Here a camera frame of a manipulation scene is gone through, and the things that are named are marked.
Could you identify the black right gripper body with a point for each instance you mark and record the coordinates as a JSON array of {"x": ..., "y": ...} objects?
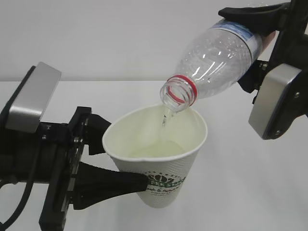
[{"x": 291, "y": 46}]

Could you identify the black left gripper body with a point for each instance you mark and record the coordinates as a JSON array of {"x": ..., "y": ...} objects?
[{"x": 50, "y": 155}]

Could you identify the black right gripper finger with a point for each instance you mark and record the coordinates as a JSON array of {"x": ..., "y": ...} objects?
[
  {"x": 253, "y": 78},
  {"x": 262, "y": 20}
]

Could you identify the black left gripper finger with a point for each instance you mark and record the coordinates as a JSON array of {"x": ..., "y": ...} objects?
[
  {"x": 94, "y": 131},
  {"x": 94, "y": 185}
]

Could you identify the clear plastic water bottle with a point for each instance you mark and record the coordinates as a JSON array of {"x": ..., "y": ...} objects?
[{"x": 213, "y": 62}]

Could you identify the white paper coffee cup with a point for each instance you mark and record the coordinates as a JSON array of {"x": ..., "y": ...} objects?
[{"x": 159, "y": 144}]

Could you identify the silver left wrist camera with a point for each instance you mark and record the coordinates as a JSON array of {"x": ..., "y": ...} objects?
[{"x": 32, "y": 99}]

